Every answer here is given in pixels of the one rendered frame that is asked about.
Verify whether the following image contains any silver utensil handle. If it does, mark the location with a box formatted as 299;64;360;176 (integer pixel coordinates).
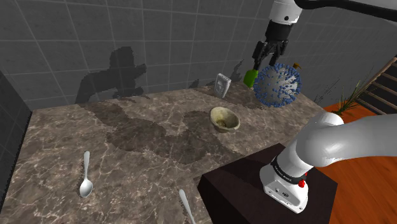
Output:
178;188;197;224

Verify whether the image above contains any blue spiked white ball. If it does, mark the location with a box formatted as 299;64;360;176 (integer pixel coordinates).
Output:
253;62;303;108

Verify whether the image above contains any grey remote control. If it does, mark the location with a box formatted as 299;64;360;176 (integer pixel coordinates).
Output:
213;73;232;99

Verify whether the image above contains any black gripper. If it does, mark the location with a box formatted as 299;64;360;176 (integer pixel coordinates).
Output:
251;19;294;71

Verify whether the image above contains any dark robot stand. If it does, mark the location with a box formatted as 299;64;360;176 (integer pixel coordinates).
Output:
197;143;338;224

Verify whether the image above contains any green grass plant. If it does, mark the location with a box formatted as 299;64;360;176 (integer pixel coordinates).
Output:
335;69;375;116

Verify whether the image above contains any silver spoon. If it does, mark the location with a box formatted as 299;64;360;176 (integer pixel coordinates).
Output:
79;150;94;199

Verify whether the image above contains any green rounded object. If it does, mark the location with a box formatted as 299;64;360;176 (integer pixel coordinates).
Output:
242;69;260;89

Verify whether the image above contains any beige bowl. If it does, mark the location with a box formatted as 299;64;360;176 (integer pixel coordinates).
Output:
209;106;241;134

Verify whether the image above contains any wooden staircase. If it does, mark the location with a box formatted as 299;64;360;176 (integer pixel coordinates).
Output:
354;55;397;116

